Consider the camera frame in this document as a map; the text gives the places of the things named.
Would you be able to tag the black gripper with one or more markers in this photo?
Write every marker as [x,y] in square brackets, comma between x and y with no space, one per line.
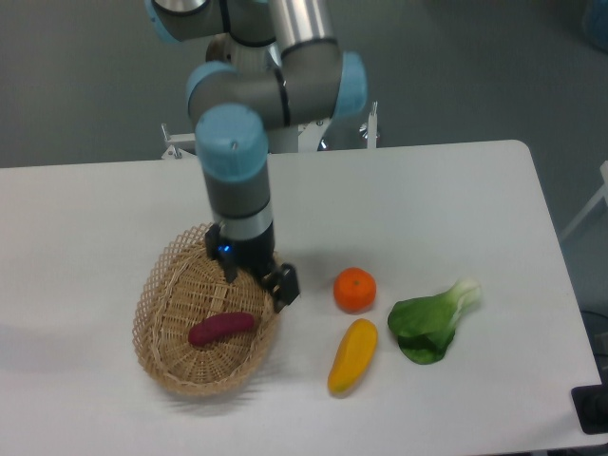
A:
[255,256]

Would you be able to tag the purple sweet potato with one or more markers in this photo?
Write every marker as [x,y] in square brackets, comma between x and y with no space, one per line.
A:
[220,325]

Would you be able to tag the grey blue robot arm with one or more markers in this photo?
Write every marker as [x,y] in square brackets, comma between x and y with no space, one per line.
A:
[233,111]

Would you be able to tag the oval wicker basket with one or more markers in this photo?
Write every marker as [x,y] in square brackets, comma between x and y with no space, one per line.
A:
[183,288]

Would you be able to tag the orange tangerine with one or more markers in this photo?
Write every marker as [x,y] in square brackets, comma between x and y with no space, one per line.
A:
[354,290]

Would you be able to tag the yellow mango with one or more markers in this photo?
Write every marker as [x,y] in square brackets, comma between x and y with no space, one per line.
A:
[353,356]

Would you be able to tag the green bok choy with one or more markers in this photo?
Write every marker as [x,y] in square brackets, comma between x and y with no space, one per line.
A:
[424,327]

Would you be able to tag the black device at table edge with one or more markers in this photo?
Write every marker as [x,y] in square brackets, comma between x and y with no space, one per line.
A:
[591,407]

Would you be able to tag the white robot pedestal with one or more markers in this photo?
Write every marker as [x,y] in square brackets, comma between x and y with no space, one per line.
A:
[310,135]

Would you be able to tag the white furniture frame right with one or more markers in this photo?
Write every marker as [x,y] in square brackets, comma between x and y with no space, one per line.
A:
[597,199]

